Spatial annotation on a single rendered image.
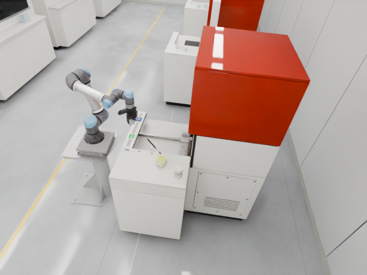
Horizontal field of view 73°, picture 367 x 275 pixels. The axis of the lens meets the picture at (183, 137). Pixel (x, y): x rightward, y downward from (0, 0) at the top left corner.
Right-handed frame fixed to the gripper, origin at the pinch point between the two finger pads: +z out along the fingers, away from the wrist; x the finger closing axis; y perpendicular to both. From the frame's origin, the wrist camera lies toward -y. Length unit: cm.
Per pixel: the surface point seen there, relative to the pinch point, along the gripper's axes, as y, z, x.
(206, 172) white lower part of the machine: 75, 35, -14
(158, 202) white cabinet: 37, 40, -50
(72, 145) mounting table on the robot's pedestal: -56, 29, -9
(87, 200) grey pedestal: -53, 109, -18
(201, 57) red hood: 57, -71, 0
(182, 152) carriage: 50, 23, -4
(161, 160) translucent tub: 35.7, 7.3, -30.8
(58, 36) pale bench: -275, 81, 354
